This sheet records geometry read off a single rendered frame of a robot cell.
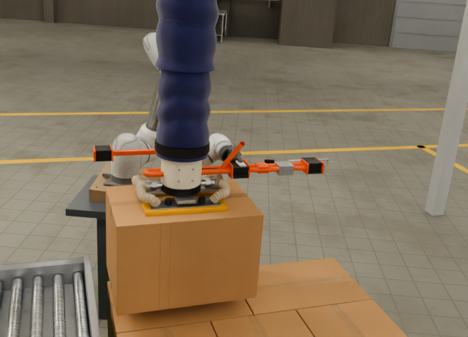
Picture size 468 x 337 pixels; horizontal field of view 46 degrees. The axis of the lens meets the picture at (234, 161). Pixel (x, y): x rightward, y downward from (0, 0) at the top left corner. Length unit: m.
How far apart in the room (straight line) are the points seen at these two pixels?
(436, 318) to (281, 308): 1.45
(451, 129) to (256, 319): 3.01
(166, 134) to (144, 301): 0.69
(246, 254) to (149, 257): 0.41
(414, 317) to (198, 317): 1.69
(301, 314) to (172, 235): 0.73
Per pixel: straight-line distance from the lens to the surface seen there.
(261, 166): 2.39
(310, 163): 2.46
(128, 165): 2.97
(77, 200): 3.06
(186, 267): 2.28
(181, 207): 2.24
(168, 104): 2.15
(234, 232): 2.27
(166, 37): 2.09
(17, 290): 2.72
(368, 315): 2.65
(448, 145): 5.05
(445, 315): 3.84
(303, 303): 2.63
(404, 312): 3.75
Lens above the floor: 1.99
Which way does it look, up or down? 20 degrees down
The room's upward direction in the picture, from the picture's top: 4 degrees clockwise
